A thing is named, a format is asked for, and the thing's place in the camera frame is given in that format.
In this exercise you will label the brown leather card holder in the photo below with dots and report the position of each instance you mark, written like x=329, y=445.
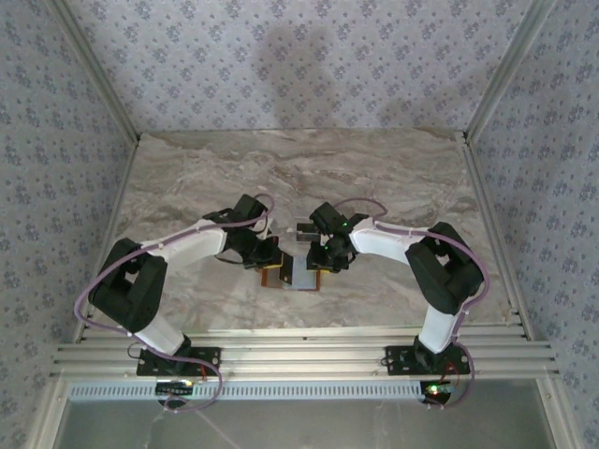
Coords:
x=306, y=280

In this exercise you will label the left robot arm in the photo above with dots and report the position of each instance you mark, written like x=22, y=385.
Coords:
x=196, y=243

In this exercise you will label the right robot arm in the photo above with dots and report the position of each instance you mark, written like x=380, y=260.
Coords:
x=379, y=243

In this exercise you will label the aluminium extrusion base beam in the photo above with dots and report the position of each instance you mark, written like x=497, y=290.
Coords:
x=304, y=348

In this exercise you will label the grey metal lower panel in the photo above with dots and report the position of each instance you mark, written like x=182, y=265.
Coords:
x=327, y=425

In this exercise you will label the small black circuit board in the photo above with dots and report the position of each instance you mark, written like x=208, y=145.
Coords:
x=437, y=393

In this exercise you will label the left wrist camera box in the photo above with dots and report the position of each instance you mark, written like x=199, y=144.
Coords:
x=269, y=231

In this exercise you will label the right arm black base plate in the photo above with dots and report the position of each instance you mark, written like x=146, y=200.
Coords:
x=402, y=367

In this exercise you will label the aluminium table side rail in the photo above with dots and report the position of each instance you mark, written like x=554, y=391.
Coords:
x=118, y=206
x=482, y=187

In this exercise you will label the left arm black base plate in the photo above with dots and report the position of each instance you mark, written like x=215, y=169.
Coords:
x=142, y=369

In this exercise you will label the aluminium upright frame post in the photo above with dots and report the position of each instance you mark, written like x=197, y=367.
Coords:
x=505, y=70
x=100, y=70

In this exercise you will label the aluminium lower frame rail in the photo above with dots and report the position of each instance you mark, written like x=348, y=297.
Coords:
x=554, y=411
x=49, y=411

